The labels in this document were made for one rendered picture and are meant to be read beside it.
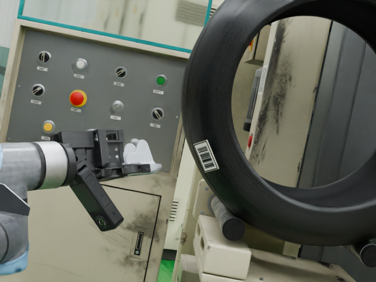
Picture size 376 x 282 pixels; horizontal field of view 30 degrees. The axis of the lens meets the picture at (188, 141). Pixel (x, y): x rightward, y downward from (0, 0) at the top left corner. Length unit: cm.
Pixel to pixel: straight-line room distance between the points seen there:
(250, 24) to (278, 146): 49
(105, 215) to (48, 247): 98
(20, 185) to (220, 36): 50
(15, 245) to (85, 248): 106
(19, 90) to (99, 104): 24
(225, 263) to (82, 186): 38
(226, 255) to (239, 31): 43
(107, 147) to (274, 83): 69
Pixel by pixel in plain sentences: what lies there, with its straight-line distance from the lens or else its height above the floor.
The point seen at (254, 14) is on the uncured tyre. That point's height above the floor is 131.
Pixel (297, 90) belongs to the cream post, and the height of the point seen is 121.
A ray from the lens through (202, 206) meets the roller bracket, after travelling 172.
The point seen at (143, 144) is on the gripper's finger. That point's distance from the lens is 122.
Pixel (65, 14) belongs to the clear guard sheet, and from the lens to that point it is 211.
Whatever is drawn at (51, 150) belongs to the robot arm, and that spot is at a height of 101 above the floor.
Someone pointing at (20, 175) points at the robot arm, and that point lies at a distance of 107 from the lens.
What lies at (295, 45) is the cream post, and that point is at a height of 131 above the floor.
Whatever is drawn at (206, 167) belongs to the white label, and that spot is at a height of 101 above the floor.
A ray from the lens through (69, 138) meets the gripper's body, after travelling 114.
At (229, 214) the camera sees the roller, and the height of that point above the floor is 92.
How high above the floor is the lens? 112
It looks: 3 degrees down
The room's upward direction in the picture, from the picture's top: 11 degrees clockwise
